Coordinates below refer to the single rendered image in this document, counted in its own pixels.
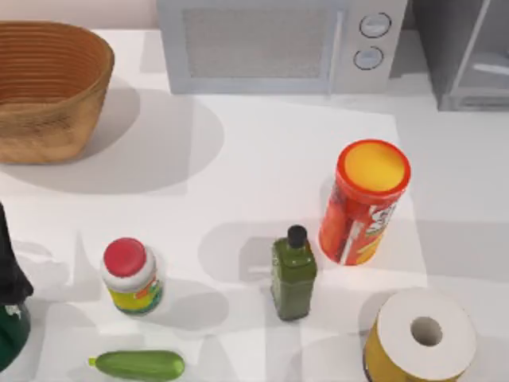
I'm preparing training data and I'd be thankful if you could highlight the brown woven basket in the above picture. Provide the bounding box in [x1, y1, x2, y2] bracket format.
[0, 21, 116, 165]

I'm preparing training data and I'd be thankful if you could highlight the green cucumber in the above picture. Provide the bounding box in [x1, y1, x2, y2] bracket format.
[87, 349, 186, 382]

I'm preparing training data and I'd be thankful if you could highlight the white jar with red lid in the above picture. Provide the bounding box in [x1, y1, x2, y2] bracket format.
[99, 237, 165, 318]

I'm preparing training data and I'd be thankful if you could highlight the yellow and white paper roll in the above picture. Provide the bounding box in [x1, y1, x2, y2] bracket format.
[362, 287, 477, 382]

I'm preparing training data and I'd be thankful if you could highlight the pale microwave oven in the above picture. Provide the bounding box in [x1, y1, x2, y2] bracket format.
[155, 0, 411, 98]

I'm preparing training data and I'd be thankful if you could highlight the microwave door handle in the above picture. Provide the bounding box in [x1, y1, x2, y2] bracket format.
[328, 10, 344, 98]

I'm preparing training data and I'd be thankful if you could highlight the red can with yellow lid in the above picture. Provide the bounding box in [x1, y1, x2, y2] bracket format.
[318, 138, 412, 267]

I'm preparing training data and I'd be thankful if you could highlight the green bottle with black cap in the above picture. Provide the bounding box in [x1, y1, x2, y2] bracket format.
[270, 224, 318, 322]

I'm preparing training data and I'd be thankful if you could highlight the round microwave knob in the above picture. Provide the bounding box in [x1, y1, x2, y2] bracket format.
[352, 45, 385, 72]
[359, 11, 393, 37]

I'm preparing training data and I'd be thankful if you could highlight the dark green round object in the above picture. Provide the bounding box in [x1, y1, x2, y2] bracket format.
[0, 301, 32, 369]

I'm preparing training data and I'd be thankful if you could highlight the microwave oven door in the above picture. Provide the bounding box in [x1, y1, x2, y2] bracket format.
[156, 0, 346, 96]

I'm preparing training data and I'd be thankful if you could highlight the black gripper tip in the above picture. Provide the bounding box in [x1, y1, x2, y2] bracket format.
[0, 201, 35, 308]

